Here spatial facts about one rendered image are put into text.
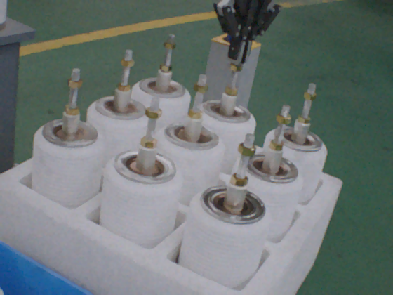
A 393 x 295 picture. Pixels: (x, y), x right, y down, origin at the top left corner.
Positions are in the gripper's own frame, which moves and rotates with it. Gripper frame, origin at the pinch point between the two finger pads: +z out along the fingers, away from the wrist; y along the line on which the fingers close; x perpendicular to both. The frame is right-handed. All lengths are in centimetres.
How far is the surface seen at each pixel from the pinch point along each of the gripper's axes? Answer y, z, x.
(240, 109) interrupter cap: -2.3, 9.9, 0.8
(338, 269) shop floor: -17.2, 35.2, 19.9
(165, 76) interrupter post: 4.4, 7.7, -9.9
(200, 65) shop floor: -65, 36, -69
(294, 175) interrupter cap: 5.9, 9.7, 18.5
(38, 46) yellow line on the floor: -23, 36, -101
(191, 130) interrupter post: 12.0, 8.8, 4.8
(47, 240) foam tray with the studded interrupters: 32.3, 21.5, 2.7
